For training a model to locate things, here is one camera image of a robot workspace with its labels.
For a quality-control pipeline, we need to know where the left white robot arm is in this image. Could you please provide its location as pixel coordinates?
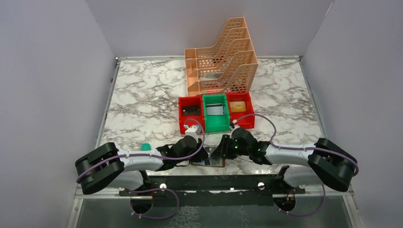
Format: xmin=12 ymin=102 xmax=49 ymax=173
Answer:
xmin=75 ymin=136 xmax=209 ymax=195

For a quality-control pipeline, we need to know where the green plastic bin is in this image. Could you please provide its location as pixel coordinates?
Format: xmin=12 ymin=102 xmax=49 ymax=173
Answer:
xmin=202 ymin=94 xmax=230 ymax=133

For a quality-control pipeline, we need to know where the red bin with black card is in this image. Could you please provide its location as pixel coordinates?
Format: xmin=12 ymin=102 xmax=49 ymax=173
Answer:
xmin=178 ymin=96 xmax=205 ymax=134

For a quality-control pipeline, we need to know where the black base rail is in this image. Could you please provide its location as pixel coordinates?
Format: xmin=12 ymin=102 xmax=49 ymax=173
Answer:
xmin=119 ymin=174 xmax=305 ymax=209

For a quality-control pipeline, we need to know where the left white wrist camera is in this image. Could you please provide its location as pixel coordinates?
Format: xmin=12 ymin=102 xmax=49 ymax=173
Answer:
xmin=184 ymin=124 xmax=202 ymax=138

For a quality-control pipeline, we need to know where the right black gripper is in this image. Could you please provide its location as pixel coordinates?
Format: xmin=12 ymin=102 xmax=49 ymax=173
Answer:
xmin=211 ymin=134 xmax=250 ymax=160

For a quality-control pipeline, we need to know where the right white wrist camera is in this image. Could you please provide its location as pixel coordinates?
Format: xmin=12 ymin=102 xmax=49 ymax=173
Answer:
xmin=230 ymin=120 xmax=240 ymax=130

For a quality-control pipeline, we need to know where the green eraser block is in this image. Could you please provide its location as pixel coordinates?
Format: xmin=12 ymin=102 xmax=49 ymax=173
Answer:
xmin=140 ymin=143 xmax=151 ymax=151

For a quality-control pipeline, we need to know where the peach plastic file organizer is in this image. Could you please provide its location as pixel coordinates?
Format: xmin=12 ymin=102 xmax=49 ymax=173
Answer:
xmin=184 ymin=17 xmax=259 ymax=96

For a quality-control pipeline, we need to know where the brown leather card holder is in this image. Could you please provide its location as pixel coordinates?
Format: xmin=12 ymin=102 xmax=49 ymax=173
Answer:
xmin=190 ymin=145 xmax=225 ymax=168

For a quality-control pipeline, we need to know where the red bin with gold card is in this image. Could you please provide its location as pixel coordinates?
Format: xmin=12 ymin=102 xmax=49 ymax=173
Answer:
xmin=225 ymin=92 xmax=256 ymax=130

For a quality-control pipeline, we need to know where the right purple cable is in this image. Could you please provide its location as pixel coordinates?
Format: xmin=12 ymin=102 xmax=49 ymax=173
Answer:
xmin=230 ymin=113 xmax=360 ymax=218

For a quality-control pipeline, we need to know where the silver card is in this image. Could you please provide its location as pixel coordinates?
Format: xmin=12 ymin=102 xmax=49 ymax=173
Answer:
xmin=206 ymin=104 xmax=224 ymax=115

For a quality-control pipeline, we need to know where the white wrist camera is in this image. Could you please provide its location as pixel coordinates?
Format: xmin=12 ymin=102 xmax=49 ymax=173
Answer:
xmin=230 ymin=120 xmax=240 ymax=130
xmin=184 ymin=124 xmax=202 ymax=138

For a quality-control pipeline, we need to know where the grey card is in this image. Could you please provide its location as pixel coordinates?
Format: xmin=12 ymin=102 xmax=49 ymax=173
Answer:
xmin=206 ymin=157 xmax=225 ymax=167

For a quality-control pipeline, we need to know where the black card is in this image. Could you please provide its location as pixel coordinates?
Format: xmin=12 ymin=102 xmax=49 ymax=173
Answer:
xmin=182 ymin=105 xmax=201 ymax=116

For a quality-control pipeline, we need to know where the gold card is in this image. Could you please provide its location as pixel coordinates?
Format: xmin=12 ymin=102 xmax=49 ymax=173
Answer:
xmin=230 ymin=101 xmax=247 ymax=113

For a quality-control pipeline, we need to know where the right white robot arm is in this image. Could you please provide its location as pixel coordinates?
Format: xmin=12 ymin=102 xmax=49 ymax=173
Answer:
xmin=211 ymin=128 xmax=358 ymax=193

